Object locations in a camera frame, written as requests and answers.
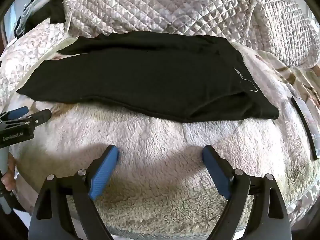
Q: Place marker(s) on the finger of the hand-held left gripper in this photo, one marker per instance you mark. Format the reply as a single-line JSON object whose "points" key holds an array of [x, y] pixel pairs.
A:
{"points": [[19, 111], [41, 116]]}

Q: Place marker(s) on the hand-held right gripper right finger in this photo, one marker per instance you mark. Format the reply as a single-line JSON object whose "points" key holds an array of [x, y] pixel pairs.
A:
{"points": [[215, 172]]}

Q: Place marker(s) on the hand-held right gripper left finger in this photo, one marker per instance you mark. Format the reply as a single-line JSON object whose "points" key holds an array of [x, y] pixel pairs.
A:
{"points": [[105, 170]]}

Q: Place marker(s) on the black pants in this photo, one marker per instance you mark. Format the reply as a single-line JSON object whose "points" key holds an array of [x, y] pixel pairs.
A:
{"points": [[150, 80]]}

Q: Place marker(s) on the person's left hand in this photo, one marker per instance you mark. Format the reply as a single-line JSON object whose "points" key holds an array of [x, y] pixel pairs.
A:
{"points": [[9, 177]]}

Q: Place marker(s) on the floral fleece blanket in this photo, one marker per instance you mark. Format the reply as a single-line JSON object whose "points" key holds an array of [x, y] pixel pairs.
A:
{"points": [[160, 142]]}

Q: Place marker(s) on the black phone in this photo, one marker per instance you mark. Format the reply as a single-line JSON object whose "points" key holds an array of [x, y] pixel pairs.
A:
{"points": [[308, 127]]}

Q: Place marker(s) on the dark clothes pile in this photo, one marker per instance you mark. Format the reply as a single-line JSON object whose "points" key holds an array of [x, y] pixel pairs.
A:
{"points": [[55, 10]]}

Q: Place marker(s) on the quilted grey comforter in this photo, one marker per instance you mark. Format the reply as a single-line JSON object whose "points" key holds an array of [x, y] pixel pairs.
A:
{"points": [[175, 5]]}

